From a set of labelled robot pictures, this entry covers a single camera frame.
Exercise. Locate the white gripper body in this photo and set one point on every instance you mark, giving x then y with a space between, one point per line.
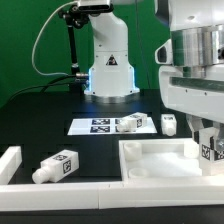
197 102

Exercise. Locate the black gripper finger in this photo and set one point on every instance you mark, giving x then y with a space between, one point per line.
219 137
196 128

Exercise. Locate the white square table top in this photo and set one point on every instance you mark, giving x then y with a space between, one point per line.
158 158

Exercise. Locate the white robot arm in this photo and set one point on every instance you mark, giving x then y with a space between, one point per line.
185 37

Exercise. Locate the white marker sheet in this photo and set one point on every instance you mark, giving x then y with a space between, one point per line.
100 126

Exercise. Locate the white U-shaped obstacle fence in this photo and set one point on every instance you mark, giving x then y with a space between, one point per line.
102 195

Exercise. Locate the white camera on mount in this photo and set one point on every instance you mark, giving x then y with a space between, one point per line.
94 5

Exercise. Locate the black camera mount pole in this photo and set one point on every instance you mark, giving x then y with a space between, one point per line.
75 19

